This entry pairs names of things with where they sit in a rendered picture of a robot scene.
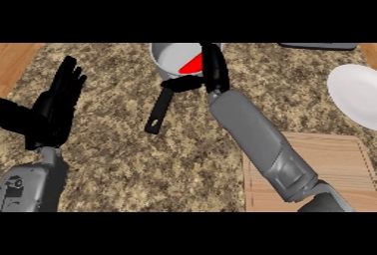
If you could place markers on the white plate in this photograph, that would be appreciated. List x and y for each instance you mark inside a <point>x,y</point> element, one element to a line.
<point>353,94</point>

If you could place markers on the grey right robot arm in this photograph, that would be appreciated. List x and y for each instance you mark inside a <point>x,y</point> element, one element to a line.
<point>269,149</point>

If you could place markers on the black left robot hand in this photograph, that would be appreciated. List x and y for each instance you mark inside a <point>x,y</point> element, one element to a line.
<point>56,99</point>

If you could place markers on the wooden cutting board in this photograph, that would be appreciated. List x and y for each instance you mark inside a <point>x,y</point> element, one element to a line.
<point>338,172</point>

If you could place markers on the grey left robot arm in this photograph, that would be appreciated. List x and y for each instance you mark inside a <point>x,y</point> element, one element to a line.
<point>29,186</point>

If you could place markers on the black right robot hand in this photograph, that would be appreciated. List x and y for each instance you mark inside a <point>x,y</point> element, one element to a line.
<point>214,71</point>

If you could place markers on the red can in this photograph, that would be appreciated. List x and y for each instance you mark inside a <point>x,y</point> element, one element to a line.
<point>192,65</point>

